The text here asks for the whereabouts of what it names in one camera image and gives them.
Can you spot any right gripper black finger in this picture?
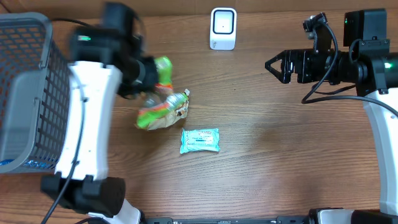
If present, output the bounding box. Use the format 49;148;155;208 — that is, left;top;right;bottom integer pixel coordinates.
265;50;290;67
265;63;291;83

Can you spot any green clear snack bag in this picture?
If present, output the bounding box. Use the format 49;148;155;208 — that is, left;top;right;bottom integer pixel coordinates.
136;56;182;131

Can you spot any beige brown snack bag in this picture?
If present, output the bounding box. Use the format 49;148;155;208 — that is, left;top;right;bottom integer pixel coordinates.
146;89;190;130

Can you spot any teal wet wipes pack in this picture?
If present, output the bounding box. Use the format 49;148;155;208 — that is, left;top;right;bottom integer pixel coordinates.
180;128;220;154

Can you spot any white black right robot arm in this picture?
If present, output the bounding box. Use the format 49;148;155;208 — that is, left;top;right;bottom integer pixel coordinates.
264;9;397;223

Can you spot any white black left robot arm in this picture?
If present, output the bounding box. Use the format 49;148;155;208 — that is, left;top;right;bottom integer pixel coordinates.
40;2;159;223

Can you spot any white barcode scanner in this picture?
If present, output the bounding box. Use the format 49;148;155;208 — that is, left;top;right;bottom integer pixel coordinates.
210;7;237;50

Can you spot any grey plastic mesh basket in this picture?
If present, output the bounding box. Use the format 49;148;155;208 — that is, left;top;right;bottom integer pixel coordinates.
1;12;71;174

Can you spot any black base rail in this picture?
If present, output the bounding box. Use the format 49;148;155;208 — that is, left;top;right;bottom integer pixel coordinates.
146;215;310;224

